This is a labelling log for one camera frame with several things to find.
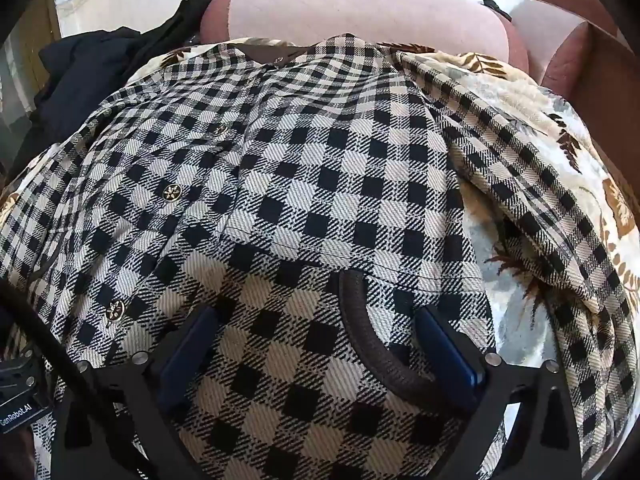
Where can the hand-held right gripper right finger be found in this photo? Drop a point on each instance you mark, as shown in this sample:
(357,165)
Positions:
(445,355)

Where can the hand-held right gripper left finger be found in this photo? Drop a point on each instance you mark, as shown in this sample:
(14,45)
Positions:
(187,355)

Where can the black white checked coat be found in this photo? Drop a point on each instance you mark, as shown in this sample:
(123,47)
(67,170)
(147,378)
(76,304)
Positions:
(310,185)

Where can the pile of dark clothes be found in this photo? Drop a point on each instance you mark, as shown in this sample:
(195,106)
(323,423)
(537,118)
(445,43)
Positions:
(85,70)

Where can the leaf print blanket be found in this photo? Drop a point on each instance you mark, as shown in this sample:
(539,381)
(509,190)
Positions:
(520,270)

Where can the brown sofa armrest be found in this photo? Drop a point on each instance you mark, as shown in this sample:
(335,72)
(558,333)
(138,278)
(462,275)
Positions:
(595,60)

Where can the small black object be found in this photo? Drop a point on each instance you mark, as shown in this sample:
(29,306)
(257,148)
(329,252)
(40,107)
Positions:
(496,10)

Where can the pink sofa backrest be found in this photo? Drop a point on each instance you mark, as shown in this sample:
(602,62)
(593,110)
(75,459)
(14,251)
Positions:
(360,10)

